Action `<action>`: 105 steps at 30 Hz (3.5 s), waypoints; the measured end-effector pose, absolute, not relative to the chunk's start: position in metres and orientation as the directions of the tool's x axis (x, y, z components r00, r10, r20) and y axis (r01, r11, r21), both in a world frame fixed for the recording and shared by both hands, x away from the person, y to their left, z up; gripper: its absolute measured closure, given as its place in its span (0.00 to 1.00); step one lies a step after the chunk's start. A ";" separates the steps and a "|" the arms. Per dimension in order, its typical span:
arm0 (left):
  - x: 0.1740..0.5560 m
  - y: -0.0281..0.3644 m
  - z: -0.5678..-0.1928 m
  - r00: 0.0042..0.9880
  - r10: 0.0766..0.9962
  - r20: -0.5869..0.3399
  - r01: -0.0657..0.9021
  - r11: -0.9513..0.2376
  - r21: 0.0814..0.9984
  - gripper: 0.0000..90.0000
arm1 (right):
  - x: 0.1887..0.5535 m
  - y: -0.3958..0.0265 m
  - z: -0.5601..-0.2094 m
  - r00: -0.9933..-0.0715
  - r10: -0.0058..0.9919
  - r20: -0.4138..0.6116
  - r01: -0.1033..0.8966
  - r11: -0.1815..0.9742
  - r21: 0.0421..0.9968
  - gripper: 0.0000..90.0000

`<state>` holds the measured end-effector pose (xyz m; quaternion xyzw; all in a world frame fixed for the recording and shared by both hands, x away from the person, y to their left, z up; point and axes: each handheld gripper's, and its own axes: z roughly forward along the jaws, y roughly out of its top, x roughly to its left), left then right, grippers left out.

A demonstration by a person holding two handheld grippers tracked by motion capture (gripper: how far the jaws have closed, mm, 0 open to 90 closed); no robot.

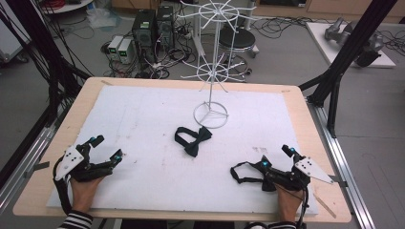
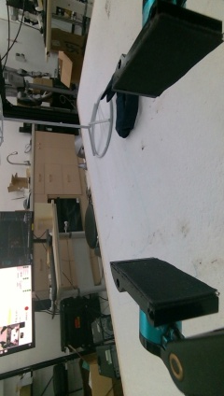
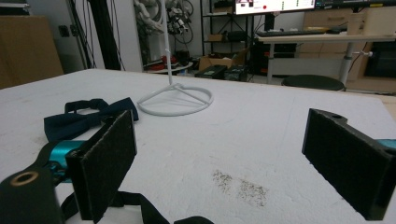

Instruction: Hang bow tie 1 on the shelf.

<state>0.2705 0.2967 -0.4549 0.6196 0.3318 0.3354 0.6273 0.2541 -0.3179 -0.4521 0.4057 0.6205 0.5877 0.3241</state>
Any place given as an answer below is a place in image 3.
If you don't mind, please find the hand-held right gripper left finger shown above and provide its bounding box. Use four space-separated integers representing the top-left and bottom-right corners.
65 109 138 224

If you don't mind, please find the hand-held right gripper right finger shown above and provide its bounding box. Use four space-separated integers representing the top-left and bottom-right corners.
301 107 396 221

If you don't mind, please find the white wire display rack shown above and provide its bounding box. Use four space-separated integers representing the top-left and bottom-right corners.
136 0 215 118

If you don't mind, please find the black round stool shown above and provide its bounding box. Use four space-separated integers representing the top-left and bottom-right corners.
281 74 346 91

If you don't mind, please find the white foam table mat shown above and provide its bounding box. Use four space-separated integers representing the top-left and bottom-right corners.
0 68 396 224

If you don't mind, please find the round white table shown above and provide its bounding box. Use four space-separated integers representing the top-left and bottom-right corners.
146 61 194 75

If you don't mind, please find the light wooden desk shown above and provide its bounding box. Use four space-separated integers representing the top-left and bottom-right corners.
255 32 396 87

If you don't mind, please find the brown wooden board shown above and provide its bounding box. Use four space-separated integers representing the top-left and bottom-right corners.
0 15 64 90

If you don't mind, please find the black computer tower green label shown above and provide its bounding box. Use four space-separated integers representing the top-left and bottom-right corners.
194 64 228 80

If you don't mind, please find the black keyboard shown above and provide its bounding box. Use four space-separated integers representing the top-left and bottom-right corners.
256 29 328 37

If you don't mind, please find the cardboard box on desk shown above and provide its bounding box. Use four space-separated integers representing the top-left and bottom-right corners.
346 7 396 35

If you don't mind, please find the open cardboard box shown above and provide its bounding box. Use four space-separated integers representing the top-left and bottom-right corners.
198 49 250 71

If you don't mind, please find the computer monitor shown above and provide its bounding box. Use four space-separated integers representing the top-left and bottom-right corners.
233 0 317 16

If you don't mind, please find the black metal shelf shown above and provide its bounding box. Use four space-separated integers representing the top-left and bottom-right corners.
200 0 250 57

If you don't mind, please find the black frame post with cables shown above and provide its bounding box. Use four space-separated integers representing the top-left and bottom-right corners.
88 0 121 71

